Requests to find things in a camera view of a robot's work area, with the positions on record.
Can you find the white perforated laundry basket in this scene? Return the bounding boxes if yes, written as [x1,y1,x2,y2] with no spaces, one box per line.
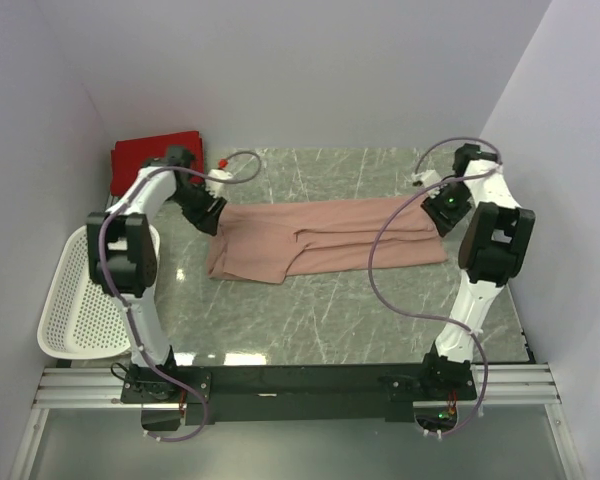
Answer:
[37,226,131,360]

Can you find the aluminium frame rail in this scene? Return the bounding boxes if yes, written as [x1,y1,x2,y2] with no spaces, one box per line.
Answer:
[9,363,585,479]

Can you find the purple cable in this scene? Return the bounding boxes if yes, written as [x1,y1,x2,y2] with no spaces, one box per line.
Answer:
[367,137,505,437]
[99,151,264,444]

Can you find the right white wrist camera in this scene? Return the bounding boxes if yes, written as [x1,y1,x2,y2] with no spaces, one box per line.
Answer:
[411,169,441,188]

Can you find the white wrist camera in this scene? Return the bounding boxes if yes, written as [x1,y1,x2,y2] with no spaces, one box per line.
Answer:
[205,169,234,198]
[411,169,441,188]

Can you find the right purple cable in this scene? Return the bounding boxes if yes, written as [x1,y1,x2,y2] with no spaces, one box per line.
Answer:
[367,137,505,437]

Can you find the pink t-shirt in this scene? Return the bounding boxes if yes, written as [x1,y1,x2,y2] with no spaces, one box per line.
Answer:
[206,197,447,284]

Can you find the folded red t-shirt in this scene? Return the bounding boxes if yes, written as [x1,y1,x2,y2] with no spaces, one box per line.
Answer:
[110,131,205,197]

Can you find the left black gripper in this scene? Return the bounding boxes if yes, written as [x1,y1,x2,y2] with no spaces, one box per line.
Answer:
[170,181,228,237]

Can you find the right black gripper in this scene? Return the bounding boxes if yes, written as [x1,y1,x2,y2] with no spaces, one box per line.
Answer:
[421,179,473,239]

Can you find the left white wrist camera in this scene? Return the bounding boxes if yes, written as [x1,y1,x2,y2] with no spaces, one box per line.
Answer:
[205,169,234,198]

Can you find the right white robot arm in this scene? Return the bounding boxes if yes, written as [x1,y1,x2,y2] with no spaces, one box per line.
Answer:
[413,137,536,363]

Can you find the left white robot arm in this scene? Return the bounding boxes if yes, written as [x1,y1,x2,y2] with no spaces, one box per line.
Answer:
[86,146,233,402]

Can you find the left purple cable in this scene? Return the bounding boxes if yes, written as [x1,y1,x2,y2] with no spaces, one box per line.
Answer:
[99,151,264,444]

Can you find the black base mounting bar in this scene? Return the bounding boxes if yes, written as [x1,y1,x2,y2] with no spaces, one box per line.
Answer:
[121,363,477,425]

